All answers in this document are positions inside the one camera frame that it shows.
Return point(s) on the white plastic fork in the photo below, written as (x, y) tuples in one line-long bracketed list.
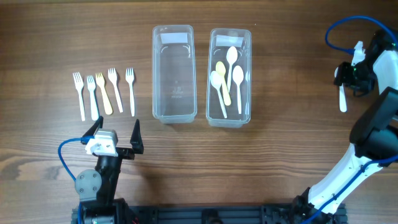
[(93, 104), (79, 84), (113, 77), (130, 81)]

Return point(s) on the clear plastic container left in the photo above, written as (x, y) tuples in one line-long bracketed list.
[(174, 83)]

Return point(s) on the yellow plastic spoon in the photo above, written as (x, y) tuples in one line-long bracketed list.
[(221, 70)]

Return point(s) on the yellow plastic fork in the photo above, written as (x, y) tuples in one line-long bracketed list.
[(101, 83)]

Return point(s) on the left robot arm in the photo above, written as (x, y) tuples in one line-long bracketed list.
[(97, 187)]

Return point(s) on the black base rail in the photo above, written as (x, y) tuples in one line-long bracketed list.
[(267, 214)]

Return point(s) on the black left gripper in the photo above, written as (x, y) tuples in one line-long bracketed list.
[(135, 140)]

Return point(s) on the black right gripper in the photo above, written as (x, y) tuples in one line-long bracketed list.
[(342, 77)]

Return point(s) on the white plastic spoon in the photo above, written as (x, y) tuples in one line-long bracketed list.
[(238, 79), (231, 57), (215, 81), (342, 99)]

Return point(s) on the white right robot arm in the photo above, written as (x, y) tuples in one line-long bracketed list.
[(373, 140)]

